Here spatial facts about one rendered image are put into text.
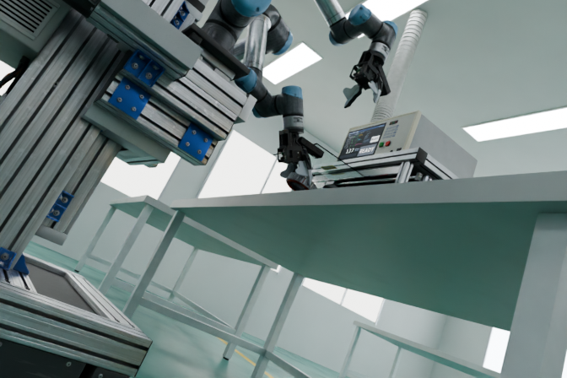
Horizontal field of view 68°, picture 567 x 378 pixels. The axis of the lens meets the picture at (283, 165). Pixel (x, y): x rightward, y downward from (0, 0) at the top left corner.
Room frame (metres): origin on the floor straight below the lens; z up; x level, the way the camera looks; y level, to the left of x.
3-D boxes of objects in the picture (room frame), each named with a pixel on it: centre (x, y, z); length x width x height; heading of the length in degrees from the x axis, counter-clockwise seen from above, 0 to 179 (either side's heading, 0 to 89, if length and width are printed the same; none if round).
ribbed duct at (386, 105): (2.97, -0.53, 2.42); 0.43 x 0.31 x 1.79; 24
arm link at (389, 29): (1.30, -0.14, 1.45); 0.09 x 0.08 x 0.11; 114
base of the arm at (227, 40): (1.22, 0.37, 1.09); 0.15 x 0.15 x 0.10
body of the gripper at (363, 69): (1.30, -0.13, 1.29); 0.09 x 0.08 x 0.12; 122
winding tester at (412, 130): (1.72, -0.48, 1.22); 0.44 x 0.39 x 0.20; 24
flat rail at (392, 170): (1.64, -0.27, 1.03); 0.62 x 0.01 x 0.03; 24
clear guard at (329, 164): (1.72, -0.13, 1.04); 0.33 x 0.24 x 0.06; 114
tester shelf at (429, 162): (1.73, -0.47, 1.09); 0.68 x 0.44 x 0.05; 24
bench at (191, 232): (3.85, 0.59, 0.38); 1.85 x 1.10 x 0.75; 24
